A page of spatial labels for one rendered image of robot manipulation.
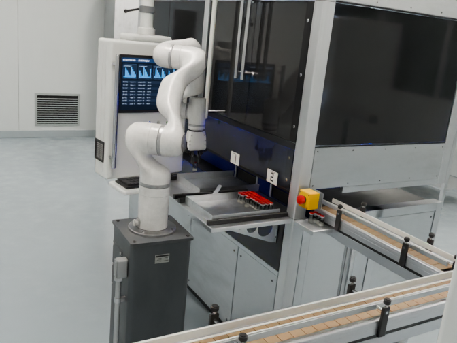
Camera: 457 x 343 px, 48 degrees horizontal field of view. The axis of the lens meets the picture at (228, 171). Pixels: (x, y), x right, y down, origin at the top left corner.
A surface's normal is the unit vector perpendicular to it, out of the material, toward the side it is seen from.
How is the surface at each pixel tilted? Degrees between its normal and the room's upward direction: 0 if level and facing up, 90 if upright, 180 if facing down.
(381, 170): 90
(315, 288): 90
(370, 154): 90
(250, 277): 90
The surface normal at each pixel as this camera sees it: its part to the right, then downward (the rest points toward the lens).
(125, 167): 0.61, 0.26
